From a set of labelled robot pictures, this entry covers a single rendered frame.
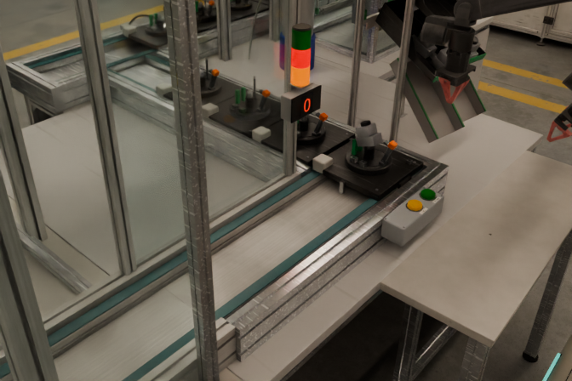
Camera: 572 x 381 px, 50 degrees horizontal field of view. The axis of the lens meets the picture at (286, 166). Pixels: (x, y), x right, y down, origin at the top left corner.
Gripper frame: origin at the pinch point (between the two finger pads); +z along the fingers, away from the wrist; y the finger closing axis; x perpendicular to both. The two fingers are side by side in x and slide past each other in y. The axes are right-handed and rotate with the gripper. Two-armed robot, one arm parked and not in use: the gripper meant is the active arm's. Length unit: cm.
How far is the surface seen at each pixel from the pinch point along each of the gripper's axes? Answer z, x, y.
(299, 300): 33, -1, 58
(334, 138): 26.5, -36.3, 0.5
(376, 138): 16.6, -17.5, 5.6
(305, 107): 3.7, -28.8, 25.2
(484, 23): 39, -69, -170
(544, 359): 122, 34, -56
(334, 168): 26.4, -24.9, 14.7
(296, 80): -4.2, -30.7, 26.9
